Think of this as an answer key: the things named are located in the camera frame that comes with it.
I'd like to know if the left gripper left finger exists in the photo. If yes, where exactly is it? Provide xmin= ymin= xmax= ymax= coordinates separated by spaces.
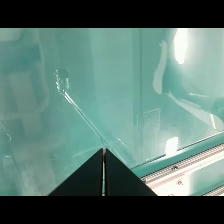
xmin=48 ymin=148 xmax=104 ymax=197

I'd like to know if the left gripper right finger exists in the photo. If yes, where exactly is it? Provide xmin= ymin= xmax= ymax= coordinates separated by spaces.
xmin=103 ymin=148 xmax=158 ymax=197

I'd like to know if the silver frame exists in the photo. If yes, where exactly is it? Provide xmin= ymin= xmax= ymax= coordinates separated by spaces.
xmin=131 ymin=132 xmax=224 ymax=197

